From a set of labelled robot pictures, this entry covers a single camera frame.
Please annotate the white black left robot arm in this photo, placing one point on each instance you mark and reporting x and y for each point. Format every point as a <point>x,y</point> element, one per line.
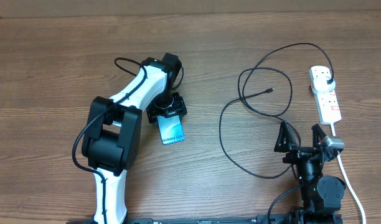
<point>108,145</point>

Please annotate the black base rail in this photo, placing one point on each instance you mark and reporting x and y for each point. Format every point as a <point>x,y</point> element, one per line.
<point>259,219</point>

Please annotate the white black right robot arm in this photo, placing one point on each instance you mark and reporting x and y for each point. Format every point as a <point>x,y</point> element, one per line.
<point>321,194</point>

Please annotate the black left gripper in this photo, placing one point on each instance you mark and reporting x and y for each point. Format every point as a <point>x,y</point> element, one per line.
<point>179,108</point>

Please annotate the white charger plug adapter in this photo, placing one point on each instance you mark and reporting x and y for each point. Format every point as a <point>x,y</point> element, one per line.
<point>322,85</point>

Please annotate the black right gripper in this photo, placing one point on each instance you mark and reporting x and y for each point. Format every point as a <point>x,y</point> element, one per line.
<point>296,152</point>

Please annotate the white power strip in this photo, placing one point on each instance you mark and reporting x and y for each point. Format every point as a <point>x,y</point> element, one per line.
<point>326,103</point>

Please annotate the Samsung Galaxy smartphone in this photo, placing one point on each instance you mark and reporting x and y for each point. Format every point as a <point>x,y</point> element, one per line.
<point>171,130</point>

